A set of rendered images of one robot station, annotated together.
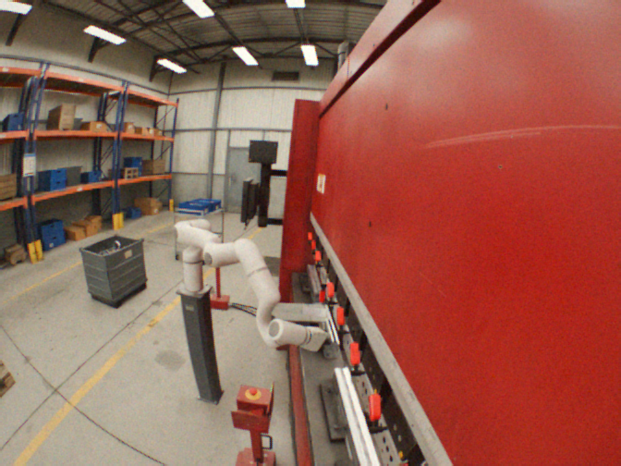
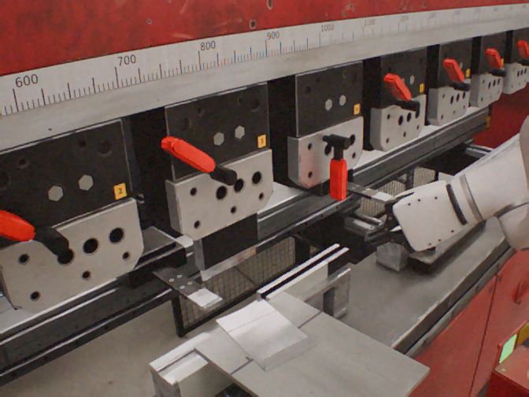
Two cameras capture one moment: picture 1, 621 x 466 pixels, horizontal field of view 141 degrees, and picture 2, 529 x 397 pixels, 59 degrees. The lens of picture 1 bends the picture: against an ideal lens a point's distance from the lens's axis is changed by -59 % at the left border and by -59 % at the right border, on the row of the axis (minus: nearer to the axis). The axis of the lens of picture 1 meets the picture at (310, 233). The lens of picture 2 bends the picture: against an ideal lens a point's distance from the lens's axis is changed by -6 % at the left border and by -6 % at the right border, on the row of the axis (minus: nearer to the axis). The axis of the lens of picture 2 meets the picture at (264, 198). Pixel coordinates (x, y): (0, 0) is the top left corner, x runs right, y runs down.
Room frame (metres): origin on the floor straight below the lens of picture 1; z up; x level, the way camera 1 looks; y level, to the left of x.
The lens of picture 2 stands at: (1.59, 0.39, 1.46)
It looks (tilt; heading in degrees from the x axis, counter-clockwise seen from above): 25 degrees down; 234
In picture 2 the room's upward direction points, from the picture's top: 3 degrees counter-clockwise
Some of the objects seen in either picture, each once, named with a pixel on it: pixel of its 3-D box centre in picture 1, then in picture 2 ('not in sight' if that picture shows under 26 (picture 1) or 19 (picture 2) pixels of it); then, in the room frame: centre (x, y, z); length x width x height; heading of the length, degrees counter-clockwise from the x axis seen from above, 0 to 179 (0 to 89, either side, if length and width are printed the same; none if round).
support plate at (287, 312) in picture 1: (299, 312); (308, 361); (1.26, 0.02, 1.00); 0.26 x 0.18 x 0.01; 97
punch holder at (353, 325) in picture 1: (362, 336); (437, 79); (0.71, -0.20, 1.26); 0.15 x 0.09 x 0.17; 7
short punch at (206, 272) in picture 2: not in sight; (227, 238); (1.28, -0.13, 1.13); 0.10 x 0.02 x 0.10; 7
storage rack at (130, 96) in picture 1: (138, 153); not in sight; (6.80, 5.43, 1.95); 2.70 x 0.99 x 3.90; 176
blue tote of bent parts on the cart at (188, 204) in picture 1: (194, 208); not in sight; (4.23, 2.04, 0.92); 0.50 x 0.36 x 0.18; 86
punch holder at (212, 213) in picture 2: (331, 267); (205, 154); (1.30, -0.13, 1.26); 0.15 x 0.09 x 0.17; 7
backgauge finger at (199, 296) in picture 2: not in sight; (164, 269); (1.31, -0.29, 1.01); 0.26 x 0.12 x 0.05; 97
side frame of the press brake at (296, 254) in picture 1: (330, 239); not in sight; (2.27, -0.18, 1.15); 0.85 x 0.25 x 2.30; 97
